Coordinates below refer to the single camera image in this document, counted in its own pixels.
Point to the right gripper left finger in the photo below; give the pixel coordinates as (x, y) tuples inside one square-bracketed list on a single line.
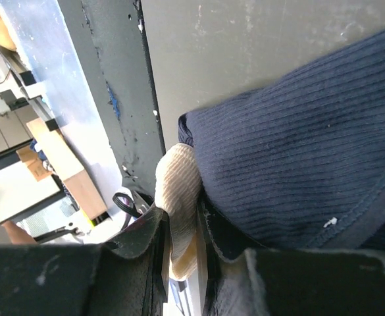
[(128, 275)]

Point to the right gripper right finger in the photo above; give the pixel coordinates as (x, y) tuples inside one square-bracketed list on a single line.
[(239, 277)]

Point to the navy underwear with cream waistband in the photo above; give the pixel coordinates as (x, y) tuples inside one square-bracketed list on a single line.
[(298, 164)]

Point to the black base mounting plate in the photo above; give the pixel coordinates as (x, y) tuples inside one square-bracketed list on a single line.
[(110, 41)]

